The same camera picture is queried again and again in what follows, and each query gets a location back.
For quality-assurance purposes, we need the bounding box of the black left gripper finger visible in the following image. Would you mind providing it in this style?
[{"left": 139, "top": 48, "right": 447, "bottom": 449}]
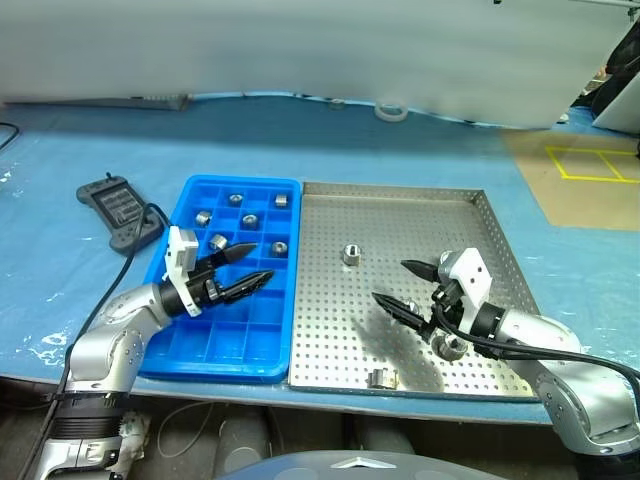
[
  {"left": 212, "top": 242, "right": 259, "bottom": 265},
  {"left": 219, "top": 270, "right": 276, "bottom": 305}
]

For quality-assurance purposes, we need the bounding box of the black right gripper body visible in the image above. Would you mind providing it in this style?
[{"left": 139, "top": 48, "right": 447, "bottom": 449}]
[{"left": 422, "top": 279, "right": 466, "bottom": 342}]

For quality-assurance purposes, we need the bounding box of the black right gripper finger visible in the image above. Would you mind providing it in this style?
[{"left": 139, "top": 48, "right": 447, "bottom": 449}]
[
  {"left": 371, "top": 292, "right": 435, "bottom": 344},
  {"left": 400, "top": 258, "right": 441, "bottom": 284}
]

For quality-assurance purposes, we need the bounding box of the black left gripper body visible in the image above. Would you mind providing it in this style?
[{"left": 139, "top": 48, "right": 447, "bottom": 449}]
[{"left": 187, "top": 252, "right": 227, "bottom": 307}]

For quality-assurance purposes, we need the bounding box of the blue compartment tray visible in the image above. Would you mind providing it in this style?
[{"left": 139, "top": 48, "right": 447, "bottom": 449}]
[{"left": 137, "top": 173, "right": 303, "bottom": 385}]

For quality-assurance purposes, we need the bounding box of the perforated metal tray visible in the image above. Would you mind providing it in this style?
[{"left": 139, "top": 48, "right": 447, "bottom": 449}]
[{"left": 288, "top": 180, "right": 544, "bottom": 404}]

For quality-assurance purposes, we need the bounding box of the black handheld controller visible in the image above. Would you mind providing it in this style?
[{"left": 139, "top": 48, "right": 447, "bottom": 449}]
[{"left": 75, "top": 172, "right": 169, "bottom": 257}]

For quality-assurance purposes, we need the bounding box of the dark rounded shape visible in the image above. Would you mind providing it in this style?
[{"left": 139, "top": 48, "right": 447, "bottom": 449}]
[
  {"left": 344, "top": 414, "right": 416, "bottom": 456},
  {"left": 219, "top": 409, "right": 281, "bottom": 471}
]

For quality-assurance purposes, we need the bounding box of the white tape roll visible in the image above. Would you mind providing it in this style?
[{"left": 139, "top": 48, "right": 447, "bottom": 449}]
[{"left": 374, "top": 101, "right": 409, "bottom": 123}]

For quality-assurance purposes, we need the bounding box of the grey robot torso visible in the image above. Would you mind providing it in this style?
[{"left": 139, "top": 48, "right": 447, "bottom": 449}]
[{"left": 214, "top": 449, "right": 436, "bottom": 480}]

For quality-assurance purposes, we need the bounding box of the white wrapped bundle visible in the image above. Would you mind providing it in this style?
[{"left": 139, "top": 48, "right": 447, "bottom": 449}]
[{"left": 117, "top": 409, "right": 151, "bottom": 461}]

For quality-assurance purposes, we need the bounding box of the white panel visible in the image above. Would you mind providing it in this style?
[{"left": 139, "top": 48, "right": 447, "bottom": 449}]
[{"left": 594, "top": 72, "right": 640, "bottom": 134}]

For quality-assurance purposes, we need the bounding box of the person in black clothes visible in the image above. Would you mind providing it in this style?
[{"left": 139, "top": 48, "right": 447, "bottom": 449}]
[{"left": 592, "top": 29, "right": 640, "bottom": 116}]

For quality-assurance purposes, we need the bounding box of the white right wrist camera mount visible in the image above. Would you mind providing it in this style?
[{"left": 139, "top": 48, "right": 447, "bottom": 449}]
[{"left": 437, "top": 248, "right": 494, "bottom": 334}]

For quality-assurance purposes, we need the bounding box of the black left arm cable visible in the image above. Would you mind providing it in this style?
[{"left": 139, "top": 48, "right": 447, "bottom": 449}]
[{"left": 17, "top": 202, "right": 171, "bottom": 480}]

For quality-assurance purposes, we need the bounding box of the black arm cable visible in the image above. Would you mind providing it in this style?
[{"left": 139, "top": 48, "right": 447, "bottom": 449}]
[
  {"left": 17, "top": 202, "right": 171, "bottom": 480},
  {"left": 432, "top": 299, "right": 640, "bottom": 401}
]

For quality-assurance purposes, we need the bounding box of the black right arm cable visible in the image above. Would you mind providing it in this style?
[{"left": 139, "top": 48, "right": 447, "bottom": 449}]
[{"left": 432, "top": 299, "right": 640, "bottom": 401}]

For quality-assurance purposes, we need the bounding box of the thin grey wire loop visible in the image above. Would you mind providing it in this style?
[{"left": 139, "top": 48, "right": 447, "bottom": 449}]
[{"left": 157, "top": 399, "right": 216, "bottom": 459}]

